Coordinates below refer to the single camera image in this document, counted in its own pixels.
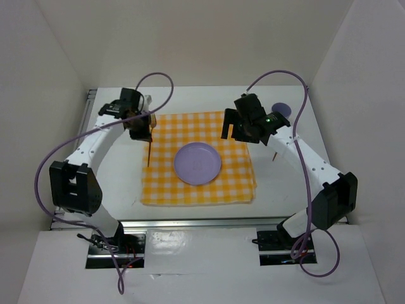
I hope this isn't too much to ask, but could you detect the copper fork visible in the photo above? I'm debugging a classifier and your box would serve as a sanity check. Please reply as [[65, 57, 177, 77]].
[[147, 113, 157, 167]]

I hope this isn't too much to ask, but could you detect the lavender cup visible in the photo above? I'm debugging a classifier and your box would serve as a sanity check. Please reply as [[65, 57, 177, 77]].
[[271, 103, 292, 118]]

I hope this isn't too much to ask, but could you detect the lavender plate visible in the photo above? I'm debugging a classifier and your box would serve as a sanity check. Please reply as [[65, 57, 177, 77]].
[[173, 142, 221, 186]]

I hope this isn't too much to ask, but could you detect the yellow checkered cloth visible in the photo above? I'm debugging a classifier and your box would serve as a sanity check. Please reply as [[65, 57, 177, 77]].
[[140, 111, 257, 207]]

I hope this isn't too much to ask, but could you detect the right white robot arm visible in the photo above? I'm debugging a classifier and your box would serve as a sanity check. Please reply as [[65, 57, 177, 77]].
[[221, 94, 358, 248]]

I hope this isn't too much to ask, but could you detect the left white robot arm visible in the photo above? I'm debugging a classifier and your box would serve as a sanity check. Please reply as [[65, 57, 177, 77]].
[[49, 88, 152, 253]]

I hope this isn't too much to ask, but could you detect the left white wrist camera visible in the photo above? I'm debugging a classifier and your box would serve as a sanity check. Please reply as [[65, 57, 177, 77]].
[[140, 95, 152, 113]]

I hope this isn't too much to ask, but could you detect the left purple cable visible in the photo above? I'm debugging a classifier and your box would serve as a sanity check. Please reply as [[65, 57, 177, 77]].
[[34, 72, 175, 295]]

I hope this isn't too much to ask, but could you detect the aluminium front rail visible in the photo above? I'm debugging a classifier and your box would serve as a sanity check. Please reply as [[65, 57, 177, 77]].
[[121, 217, 284, 231]]

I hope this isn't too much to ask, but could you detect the aluminium rail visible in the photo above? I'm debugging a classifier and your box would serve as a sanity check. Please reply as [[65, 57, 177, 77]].
[[121, 217, 284, 231], [55, 89, 97, 219]]

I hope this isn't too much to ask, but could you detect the aluminium left rail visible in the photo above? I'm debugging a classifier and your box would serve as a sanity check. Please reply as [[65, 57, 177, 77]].
[[55, 89, 97, 219]]

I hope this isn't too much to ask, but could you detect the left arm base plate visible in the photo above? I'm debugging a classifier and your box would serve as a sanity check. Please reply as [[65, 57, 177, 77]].
[[85, 233, 146, 269]]

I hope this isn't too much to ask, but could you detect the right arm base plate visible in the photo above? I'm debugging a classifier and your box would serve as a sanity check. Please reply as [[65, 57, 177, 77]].
[[251, 230, 317, 266]]

